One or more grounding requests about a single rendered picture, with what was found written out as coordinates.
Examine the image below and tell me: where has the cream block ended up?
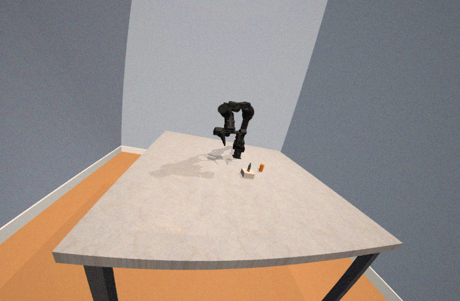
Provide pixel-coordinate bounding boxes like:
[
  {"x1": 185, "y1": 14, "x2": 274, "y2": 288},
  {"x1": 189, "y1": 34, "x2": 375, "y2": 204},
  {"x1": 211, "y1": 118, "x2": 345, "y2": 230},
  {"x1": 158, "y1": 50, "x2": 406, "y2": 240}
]
[{"x1": 240, "y1": 168, "x2": 255, "y2": 179}]

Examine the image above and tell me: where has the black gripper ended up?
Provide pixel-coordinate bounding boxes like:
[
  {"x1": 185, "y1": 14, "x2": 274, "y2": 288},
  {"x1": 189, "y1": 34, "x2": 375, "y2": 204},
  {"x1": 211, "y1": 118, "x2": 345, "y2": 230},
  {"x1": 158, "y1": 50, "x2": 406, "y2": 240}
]
[{"x1": 213, "y1": 119, "x2": 247, "y2": 147}]

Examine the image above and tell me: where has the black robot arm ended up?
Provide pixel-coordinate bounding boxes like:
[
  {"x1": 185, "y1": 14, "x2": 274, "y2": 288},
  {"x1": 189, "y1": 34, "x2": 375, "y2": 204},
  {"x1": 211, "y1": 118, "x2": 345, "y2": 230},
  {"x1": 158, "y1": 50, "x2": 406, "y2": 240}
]
[{"x1": 218, "y1": 101, "x2": 255, "y2": 159}]

